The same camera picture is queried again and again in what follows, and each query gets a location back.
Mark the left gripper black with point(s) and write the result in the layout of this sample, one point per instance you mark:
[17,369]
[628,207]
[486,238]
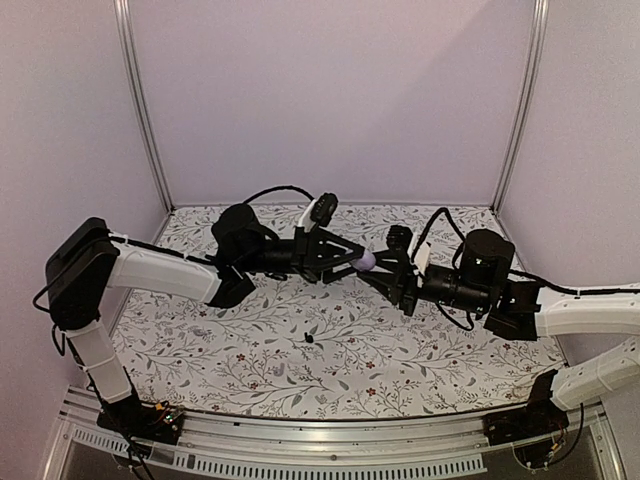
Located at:
[318,257]

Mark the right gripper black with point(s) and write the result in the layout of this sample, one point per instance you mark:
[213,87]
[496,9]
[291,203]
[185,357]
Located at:
[394,282]

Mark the purple earbud charging case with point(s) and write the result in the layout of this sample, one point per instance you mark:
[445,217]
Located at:
[366,262]

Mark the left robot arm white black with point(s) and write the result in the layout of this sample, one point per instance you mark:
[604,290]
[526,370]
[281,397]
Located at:
[94,260]

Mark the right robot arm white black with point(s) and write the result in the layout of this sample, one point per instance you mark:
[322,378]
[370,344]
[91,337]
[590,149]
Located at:
[604,310]

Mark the floral table mat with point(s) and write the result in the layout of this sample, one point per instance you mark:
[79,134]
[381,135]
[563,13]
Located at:
[368,360]

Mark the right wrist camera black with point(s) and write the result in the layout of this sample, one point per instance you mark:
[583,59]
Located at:
[410,252]

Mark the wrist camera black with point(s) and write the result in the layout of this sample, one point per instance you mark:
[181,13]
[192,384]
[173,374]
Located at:
[318,213]
[410,252]

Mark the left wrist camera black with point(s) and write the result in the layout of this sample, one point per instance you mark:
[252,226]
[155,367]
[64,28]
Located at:
[318,213]

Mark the aluminium front rail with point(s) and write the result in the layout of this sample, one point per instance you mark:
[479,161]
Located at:
[217,446]

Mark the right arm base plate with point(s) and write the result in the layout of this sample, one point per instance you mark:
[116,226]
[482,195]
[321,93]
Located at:
[538,417]

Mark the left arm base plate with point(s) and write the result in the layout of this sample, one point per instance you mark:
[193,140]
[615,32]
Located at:
[132,418]

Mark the right aluminium corner post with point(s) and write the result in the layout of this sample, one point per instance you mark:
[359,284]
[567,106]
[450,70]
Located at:
[527,90]

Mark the aluminium corner post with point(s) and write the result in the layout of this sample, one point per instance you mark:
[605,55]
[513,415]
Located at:
[135,82]
[527,90]

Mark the left aluminium corner post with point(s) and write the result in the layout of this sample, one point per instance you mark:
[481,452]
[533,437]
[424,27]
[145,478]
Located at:
[135,82]

